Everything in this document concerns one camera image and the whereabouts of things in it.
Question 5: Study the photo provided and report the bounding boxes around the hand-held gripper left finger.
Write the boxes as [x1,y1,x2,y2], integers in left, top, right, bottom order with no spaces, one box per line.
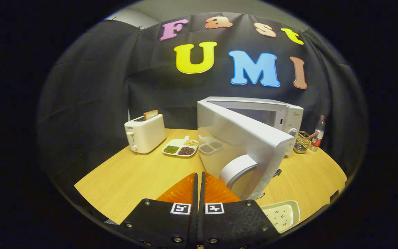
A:
[118,172,198,249]

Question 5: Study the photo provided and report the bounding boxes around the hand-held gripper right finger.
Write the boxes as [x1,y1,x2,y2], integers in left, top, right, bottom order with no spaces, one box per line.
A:
[198,172,282,249]

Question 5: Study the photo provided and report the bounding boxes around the white microwave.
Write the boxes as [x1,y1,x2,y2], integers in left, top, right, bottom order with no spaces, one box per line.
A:
[197,96,304,201]

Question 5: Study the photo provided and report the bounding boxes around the pale square speckled plate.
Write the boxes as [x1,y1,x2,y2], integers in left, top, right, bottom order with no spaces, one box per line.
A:
[259,200,301,233]

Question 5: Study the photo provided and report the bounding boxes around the white divided bean dish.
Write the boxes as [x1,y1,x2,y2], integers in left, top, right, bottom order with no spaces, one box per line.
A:
[162,136,199,158]

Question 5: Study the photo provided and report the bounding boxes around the cream toaster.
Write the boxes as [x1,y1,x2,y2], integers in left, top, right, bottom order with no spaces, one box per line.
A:
[124,114,167,154]

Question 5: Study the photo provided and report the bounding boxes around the clear bottle with red label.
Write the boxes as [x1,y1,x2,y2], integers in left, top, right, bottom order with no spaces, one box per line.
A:
[310,115,325,152]

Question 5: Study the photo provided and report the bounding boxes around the metal wire basket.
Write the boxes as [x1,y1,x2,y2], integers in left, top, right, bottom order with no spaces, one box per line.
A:
[293,131,312,154]

